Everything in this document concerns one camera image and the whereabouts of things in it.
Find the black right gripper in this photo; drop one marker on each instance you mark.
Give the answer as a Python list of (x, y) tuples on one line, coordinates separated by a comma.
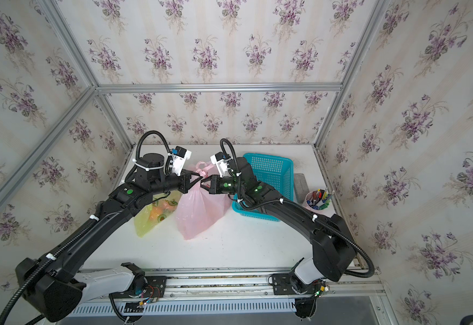
[(215, 181)]

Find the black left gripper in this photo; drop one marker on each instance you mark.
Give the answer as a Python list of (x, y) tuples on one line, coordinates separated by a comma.
[(185, 184)]

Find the pink plastic bag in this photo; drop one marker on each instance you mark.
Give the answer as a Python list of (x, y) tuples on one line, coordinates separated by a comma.
[(198, 210)]

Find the yellow-green plastic bag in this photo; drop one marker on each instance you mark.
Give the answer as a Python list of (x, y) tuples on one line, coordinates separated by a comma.
[(153, 214)]

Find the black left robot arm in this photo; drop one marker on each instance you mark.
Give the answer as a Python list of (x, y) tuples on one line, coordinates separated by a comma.
[(48, 283)]

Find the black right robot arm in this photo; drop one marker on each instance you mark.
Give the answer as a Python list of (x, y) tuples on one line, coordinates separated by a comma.
[(334, 252)]

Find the teal plastic basket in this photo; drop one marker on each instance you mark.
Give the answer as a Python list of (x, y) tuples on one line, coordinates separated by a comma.
[(271, 178)]

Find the grey sharpening stone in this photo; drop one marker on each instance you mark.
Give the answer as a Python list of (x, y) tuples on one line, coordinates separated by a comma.
[(300, 187)]

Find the cup of coloured pens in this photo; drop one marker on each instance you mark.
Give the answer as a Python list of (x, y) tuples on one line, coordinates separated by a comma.
[(319, 199)]

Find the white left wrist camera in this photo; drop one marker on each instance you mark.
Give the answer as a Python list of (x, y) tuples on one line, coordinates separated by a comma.
[(179, 155)]

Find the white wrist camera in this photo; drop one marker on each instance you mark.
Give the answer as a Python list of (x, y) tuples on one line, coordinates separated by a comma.
[(220, 161), (179, 155)]

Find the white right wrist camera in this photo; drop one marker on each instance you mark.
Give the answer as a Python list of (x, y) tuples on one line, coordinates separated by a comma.
[(220, 161)]

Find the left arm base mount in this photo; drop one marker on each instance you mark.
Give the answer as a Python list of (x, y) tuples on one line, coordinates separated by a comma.
[(140, 294)]

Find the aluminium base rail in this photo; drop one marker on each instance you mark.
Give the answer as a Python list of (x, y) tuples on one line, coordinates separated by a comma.
[(216, 292)]

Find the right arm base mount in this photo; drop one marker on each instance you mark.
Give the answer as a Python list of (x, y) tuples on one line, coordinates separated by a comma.
[(307, 294)]

